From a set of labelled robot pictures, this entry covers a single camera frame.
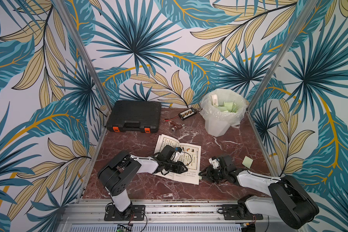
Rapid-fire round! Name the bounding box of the white bin with plastic bag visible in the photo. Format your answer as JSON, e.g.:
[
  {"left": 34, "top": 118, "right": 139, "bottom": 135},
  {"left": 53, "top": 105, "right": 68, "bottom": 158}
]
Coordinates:
[{"left": 200, "top": 89, "right": 247, "bottom": 137}]

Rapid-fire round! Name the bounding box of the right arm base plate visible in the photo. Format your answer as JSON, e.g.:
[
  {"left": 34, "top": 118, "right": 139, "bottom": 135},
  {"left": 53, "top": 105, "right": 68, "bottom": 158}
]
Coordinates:
[{"left": 217, "top": 205, "right": 264, "bottom": 221}]

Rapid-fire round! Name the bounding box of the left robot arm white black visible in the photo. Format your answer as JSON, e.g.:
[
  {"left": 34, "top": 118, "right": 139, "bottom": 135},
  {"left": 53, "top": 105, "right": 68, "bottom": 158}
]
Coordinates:
[{"left": 98, "top": 145, "right": 188, "bottom": 216}]

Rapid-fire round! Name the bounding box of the green sticky note top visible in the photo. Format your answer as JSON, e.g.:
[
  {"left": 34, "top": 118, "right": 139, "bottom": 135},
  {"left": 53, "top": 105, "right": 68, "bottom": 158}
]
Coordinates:
[{"left": 242, "top": 156, "right": 253, "bottom": 169}]

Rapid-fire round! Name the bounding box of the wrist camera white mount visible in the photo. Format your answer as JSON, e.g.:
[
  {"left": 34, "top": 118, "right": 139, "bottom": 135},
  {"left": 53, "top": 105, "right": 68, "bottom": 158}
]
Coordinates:
[
  {"left": 172, "top": 147, "right": 182, "bottom": 162},
  {"left": 209, "top": 157, "right": 220, "bottom": 169}
]

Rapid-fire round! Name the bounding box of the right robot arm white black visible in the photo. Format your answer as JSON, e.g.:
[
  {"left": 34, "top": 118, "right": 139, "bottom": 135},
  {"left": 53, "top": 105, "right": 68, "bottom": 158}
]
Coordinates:
[{"left": 199, "top": 155, "right": 320, "bottom": 229}]

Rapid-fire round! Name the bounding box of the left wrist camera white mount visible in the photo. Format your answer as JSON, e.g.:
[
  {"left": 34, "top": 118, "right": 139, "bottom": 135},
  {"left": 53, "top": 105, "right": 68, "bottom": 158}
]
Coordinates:
[{"left": 172, "top": 147, "right": 182, "bottom": 162}]

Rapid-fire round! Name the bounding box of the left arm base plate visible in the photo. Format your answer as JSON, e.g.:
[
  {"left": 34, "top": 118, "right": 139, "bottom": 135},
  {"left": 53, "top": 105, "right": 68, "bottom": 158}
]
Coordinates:
[{"left": 104, "top": 204, "right": 146, "bottom": 221}]

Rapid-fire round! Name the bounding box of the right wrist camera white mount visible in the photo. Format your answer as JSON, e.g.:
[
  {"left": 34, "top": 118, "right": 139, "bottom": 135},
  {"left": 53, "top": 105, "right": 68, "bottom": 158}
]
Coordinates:
[{"left": 209, "top": 157, "right": 220, "bottom": 169}]

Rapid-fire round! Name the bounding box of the black plastic tool case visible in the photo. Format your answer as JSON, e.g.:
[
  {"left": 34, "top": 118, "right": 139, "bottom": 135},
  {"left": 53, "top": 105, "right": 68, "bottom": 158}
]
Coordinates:
[{"left": 106, "top": 100, "right": 161, "bottom": 133}]

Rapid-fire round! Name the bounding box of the black terminal board with connectors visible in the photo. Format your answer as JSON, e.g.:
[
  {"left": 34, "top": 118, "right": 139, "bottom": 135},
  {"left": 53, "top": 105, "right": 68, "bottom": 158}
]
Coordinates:
[{"left": 178, "top": 107, "right": 197, "bottom": 120}]

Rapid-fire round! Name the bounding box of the Chinese picture book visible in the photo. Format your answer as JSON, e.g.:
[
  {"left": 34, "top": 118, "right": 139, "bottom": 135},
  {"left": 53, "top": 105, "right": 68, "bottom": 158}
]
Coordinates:
[{"left": 155, "top": 134, "right": 201, "bottom": 185}]

